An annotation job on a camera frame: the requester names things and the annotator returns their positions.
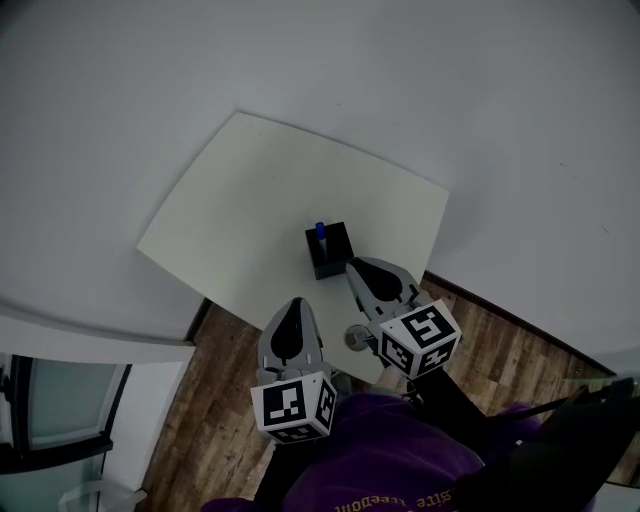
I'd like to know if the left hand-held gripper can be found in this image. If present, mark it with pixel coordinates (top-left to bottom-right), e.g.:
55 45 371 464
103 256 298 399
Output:
249 297 339 445

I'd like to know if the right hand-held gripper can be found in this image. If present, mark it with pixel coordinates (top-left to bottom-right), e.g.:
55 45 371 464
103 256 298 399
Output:
345 256 462 379

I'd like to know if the black square pen holder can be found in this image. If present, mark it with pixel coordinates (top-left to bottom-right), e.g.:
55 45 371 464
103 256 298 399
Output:
304 220 357 280

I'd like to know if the person's left forearm black sleeve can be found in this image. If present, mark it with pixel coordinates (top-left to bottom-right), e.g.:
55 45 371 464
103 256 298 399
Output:
247 439 321 512

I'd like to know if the person's right forearm black sleeve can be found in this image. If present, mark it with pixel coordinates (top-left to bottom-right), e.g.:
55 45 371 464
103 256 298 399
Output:
407 367 490 454

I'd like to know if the white table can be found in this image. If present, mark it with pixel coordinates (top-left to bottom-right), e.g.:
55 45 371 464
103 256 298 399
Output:
135 110 451 386

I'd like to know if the person's purple shirt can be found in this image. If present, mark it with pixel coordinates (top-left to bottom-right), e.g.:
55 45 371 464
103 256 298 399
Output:
199 392 546 512

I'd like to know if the black framed window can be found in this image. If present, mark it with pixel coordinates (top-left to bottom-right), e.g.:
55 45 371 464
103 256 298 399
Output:
0 352 134 459

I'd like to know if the white chair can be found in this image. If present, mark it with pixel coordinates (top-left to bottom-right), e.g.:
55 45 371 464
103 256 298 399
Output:
57 473 149 512

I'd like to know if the black strapped bag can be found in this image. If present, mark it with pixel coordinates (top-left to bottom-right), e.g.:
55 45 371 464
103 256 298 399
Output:
449 377 639 512

